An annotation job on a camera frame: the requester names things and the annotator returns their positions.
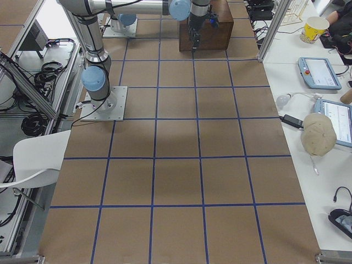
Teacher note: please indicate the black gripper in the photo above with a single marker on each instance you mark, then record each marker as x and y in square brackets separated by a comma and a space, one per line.
[196, 22]

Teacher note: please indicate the brown wooden drawer cabinet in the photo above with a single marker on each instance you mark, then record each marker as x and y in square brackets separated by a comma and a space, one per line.
[211, 38]

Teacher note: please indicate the white light bulb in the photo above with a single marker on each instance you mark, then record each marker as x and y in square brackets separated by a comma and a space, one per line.
[283, 100]

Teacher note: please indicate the yellow popcorn cup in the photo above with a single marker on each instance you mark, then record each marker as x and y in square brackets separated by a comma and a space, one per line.
[313, 29]

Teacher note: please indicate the blue teach pendant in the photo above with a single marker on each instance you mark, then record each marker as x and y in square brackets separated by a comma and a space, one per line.
[318, 73]
[340, 116]

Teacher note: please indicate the black power adapter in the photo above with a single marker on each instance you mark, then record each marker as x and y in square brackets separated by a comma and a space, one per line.
[292, 121]

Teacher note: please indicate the beige cap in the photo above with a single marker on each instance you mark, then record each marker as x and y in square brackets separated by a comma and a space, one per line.
[318, 136]

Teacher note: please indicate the cardboard tube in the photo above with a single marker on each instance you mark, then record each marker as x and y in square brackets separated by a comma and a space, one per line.
[347, 97]

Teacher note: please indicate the white chair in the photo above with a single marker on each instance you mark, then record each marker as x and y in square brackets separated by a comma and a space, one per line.
[37, 161]

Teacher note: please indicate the black glasses case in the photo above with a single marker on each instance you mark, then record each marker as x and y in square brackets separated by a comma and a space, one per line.
[342, 220]

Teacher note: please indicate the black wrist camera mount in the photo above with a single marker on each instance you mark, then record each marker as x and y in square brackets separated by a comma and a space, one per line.
[212, 17]

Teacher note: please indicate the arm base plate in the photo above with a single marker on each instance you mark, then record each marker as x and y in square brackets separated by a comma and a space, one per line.
[112, 109]
[129, 32]

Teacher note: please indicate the aluminium frame post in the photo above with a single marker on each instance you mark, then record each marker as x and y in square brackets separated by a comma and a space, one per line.
[273, 28]

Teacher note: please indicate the gold wire rack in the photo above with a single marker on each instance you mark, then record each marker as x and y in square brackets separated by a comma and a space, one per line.
[294, 12]

